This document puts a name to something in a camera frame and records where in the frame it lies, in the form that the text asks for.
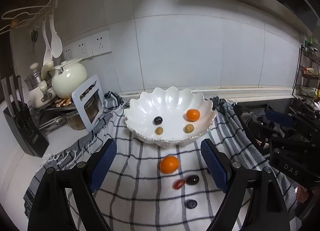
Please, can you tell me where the yellow-brown longan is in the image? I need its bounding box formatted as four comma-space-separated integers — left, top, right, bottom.
184, 124, 195, 133

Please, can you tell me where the orange mandarin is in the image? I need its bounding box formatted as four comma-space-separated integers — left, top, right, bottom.
159, 156, 180, 174
185, 109, 201, 122

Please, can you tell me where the dark grape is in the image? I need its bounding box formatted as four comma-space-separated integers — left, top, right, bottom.
153, 116, 163, 125

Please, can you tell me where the checkered kitchen cloth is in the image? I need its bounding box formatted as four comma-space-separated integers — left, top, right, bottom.
24, 92, 270, 230

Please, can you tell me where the operator hand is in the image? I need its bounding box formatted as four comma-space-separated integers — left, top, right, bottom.
296, 185, 309, 203

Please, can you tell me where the gas stove burner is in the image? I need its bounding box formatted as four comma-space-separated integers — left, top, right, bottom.
234, 105, 285, 155

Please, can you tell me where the dark plum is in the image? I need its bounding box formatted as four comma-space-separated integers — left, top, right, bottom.
185, 175, 200, 185

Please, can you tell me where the black spice rack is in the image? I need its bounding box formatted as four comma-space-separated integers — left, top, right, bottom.
292, 37, 319, 105

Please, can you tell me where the red cherry tomato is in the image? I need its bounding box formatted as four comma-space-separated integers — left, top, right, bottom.
172, 179, 185, 190

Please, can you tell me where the blueberry dark round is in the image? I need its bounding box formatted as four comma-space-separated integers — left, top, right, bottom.
185, 200, 197, 209

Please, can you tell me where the steel pot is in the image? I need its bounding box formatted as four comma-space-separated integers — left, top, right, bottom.
61, 96, 99, 130

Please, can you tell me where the white scalloped bowl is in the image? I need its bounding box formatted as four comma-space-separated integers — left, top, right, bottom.
124, 86, 217, 148

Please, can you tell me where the black knife block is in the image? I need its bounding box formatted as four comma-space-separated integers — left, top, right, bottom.
1, 75, 50, 159

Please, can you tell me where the white enamel steamer pot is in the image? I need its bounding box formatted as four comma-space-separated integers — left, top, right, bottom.
25, 61, 56, 109

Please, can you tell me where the cream ceramic pot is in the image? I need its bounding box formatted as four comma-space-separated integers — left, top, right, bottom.
50, 58, 88, 99

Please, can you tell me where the white hanging spoon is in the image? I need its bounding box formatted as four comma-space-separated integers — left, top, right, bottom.
41, 20, 54, 80
49, 14, 62, 58

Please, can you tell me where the white rack frame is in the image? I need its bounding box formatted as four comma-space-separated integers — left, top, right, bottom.
72, 75, 104, 132

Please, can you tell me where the white wall socket panel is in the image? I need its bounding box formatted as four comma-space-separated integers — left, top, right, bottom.
63, 30, 112, 60

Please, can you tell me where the wall-mounted wire rack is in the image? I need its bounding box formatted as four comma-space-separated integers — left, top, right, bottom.
1, 0, 58, 34

